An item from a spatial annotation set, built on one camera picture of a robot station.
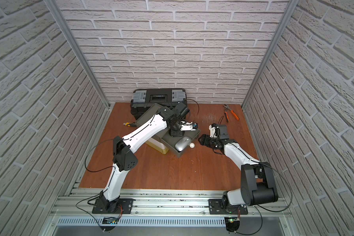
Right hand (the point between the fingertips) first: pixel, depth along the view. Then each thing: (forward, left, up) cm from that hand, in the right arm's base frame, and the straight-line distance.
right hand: (204, 140), depth 90 cm
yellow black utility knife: (+21, +52, -6) cm, 56 cm away
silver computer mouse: (-6, +14, +7) cm, 16 cm away
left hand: (+5, +14, +9) cm, 17 cm away
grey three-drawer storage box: (-6, +24, +12) cm, 28 cm away
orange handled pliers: (+33, -25, -6) cm, 42 cm away
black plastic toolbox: (+30, +39, +11) cm, 51 cm away
